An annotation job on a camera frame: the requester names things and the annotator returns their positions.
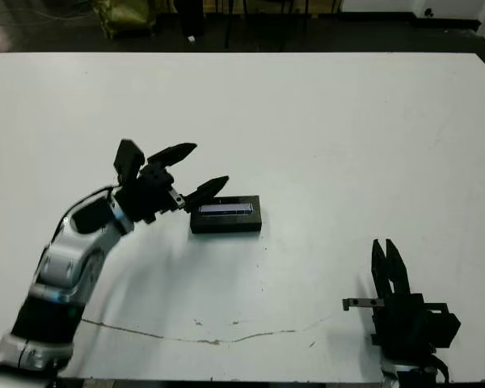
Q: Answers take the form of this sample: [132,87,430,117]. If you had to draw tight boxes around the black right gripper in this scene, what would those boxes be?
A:
[342,238,433,361]

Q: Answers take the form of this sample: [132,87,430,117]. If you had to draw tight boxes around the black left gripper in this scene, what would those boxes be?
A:
[115,142,230,224]

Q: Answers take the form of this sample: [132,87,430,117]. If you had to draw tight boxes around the black printed box lid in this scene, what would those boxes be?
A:
[189,195,264,234]

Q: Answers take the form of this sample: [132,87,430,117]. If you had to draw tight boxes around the yellow green sack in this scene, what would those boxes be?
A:
[96,0,158,40]

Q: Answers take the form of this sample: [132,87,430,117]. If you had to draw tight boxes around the black chair legs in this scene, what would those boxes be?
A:
[224,0,308,52]

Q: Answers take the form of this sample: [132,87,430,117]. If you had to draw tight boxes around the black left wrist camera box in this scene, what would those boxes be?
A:
[112,139,146,188]

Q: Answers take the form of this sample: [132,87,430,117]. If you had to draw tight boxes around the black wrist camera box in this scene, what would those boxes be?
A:
[112,139,146,188]
[423,302,462,349]

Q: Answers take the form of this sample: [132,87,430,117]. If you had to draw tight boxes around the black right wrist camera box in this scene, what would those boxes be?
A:
[423,302,462,349]

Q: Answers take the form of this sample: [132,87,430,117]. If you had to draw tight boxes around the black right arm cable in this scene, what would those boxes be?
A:
[432,355,452,383]

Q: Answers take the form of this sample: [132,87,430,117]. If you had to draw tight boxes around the black upright post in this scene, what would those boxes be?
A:
[179,0,206,40]

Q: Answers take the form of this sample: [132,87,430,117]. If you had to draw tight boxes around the light floor cable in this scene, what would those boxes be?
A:
[0,0,100,27]

